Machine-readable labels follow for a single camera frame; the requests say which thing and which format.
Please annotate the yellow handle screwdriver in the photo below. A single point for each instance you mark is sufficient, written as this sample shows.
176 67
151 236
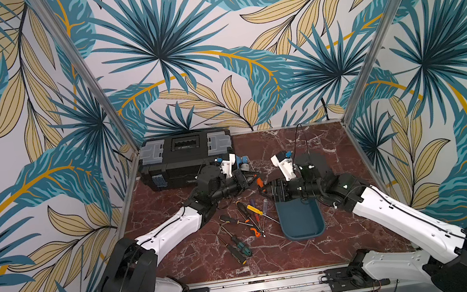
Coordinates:
258 212

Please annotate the black plastic toolbox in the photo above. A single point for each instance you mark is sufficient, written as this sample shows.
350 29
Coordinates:
175 161

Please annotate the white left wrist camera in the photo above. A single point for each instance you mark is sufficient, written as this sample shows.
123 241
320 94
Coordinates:
226 165

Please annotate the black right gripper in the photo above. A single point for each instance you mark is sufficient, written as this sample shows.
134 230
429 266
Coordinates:
283 188

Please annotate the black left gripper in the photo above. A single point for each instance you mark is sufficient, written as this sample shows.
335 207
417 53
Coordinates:
241 179

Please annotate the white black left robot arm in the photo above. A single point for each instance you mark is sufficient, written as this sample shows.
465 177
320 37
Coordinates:
132 266

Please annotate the orange black small screwdriver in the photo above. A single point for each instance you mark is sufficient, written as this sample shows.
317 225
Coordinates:
255 232

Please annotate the blue red screwdriver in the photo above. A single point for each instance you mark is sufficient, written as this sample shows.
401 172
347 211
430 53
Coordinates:
257 218

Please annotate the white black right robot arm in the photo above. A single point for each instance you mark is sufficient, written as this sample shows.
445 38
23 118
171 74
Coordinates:
440 257

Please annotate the green black screwdriver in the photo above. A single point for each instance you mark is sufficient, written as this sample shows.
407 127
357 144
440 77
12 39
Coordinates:
241 246

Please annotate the grey clear screwdriver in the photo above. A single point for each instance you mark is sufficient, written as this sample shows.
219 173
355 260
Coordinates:
264 205

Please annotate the small blue white toy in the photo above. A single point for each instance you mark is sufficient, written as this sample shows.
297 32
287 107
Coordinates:
243 163

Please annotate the teal plastic storage tray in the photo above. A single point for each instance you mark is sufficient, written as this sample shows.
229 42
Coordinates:
300 220

